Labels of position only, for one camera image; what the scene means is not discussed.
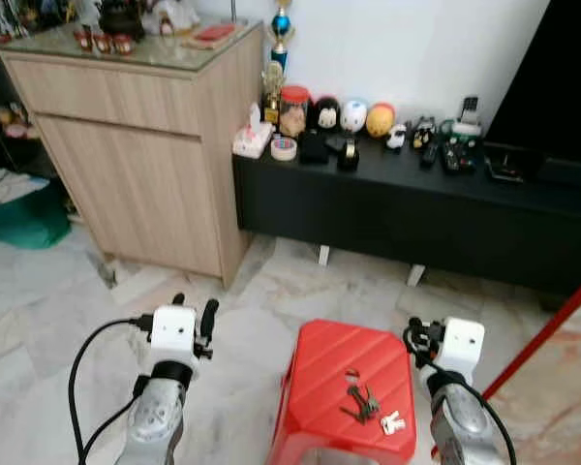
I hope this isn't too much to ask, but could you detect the key bunch with white key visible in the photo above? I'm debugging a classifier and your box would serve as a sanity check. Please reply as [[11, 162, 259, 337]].
[[340, 384, 407, 436]]

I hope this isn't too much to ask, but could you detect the red plastic stool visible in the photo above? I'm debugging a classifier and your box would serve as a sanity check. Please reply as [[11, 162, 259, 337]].
[[267, 320, 417, 465]]

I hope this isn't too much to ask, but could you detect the black low TV console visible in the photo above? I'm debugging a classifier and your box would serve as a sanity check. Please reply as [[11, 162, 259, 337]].
[[232, 134, 581, 297]]

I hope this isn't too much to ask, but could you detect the marble board with red edge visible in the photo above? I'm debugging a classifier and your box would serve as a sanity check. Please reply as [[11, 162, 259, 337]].
[[431, 269, 581, 465]]

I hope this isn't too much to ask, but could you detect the light wooden cabinet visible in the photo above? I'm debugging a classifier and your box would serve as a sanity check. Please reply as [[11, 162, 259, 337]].
[[0, 21, 264, 289]]

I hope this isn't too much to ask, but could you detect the green bag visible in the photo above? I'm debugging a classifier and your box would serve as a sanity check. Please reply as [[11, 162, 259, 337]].
[[0, 170, 74, 250]]

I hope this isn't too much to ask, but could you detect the pink tissue box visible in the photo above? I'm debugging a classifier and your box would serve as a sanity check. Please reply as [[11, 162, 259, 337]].
[[232, 105, 274, 159]]

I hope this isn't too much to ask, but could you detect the slim black remote control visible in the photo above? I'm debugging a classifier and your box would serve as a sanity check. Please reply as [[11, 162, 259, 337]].
[[419, 143, 439, 171]]

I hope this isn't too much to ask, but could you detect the tape roll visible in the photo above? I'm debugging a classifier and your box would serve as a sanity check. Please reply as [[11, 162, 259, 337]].
[[270, 137, 298, 162]]

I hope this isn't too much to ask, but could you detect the wide black remote control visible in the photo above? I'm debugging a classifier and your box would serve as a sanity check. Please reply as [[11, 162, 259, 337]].
[[442, 141, 477, 175]]

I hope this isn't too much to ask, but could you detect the black box device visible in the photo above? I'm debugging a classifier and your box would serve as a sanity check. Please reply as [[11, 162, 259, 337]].
[[484, 145, 530, 185]]

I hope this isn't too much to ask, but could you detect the black tape dispenser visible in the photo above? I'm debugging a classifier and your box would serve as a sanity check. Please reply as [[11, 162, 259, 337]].
[[335, 136, 361, 172]]

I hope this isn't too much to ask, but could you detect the black wallet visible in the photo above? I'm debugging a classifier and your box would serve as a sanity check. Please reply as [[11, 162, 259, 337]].
[[298, 131, 330, 164]]

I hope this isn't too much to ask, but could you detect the small white panda figure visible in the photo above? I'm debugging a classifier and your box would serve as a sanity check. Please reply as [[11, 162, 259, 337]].
[[385, 123, 409, 151]]

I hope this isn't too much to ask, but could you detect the yellow red plush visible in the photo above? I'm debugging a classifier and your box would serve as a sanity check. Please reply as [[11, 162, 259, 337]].
[[365, 102, 396, 139]]

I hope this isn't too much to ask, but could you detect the jar with red lid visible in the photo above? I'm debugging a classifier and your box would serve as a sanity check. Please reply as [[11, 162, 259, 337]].
[[279, 85, 312, 139]]

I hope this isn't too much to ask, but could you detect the white blue plush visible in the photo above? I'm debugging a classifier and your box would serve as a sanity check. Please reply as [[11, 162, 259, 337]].
[[340, 99, 369, 134]]

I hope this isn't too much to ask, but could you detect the small gold trophy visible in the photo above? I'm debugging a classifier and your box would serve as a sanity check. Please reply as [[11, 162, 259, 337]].
[[261, 60, 287, 127]]

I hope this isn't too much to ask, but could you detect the black mouse plush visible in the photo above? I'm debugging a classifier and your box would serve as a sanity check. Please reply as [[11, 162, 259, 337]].
[[312, 95, 342, 135]]

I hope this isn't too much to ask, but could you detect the small plush toy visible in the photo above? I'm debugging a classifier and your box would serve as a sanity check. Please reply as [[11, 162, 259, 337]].
[[0, 102, 36, 142]]

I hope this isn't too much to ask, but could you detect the red packet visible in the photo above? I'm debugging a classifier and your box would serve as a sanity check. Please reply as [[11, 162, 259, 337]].
[[196, 23, 236, 44]]

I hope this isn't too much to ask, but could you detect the white figurine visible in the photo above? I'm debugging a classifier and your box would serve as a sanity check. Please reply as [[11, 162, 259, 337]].
[[143, 0, 200, 38]]

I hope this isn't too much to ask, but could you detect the black teapot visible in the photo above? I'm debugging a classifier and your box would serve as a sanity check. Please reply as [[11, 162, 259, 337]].
[[97, 0, 146, 42]]

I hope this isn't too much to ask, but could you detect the black television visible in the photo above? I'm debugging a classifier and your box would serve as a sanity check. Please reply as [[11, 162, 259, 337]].
[[484, 0, 581, 185]]

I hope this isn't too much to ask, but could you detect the blue trophy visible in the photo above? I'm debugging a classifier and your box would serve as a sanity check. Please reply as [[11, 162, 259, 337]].
[[269, 0, 296, 74]]

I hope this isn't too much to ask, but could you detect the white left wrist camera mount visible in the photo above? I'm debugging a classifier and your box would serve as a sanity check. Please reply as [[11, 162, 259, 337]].
[[140, 305, 200, 381]]

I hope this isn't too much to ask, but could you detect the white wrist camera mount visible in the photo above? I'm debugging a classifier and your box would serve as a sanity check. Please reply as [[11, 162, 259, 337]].
[[140, 305, 200, 381], [436, 318, 486, 379]]

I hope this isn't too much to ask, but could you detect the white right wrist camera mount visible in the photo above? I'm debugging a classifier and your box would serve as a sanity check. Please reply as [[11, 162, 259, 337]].
[[436, 318, 486, 379]]

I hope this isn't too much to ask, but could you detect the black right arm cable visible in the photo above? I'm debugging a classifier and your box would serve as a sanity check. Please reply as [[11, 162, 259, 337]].
[[431, 363, 519, 465]]

